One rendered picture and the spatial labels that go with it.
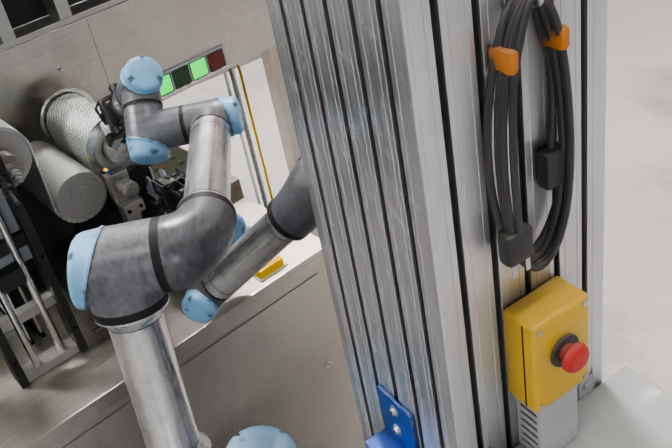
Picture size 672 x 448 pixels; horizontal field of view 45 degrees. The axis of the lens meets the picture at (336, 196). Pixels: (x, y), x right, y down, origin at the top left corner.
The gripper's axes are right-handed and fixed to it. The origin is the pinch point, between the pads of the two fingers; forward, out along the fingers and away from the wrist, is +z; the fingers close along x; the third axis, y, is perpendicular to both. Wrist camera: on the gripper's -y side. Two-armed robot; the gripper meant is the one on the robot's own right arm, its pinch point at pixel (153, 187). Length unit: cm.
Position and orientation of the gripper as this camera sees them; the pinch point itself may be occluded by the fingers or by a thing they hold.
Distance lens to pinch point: 205.8
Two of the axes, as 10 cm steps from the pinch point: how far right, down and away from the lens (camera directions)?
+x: -7.4, 4.7, -4.8
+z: -6.5, -3.2, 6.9
